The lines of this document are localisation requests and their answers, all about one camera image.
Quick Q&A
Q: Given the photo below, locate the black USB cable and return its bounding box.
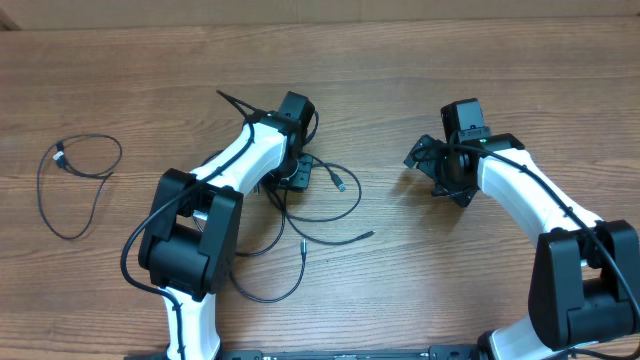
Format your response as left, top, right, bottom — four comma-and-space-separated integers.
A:
259, 154, 377, 247
35, 132, 124, 241
189, 149, 308, 305

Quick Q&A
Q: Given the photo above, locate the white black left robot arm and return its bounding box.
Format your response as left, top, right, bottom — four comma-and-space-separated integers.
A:
130, 108, 316, 359

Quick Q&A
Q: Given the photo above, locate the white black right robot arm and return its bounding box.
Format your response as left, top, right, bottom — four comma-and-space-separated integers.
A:
404, 134, 639, 359

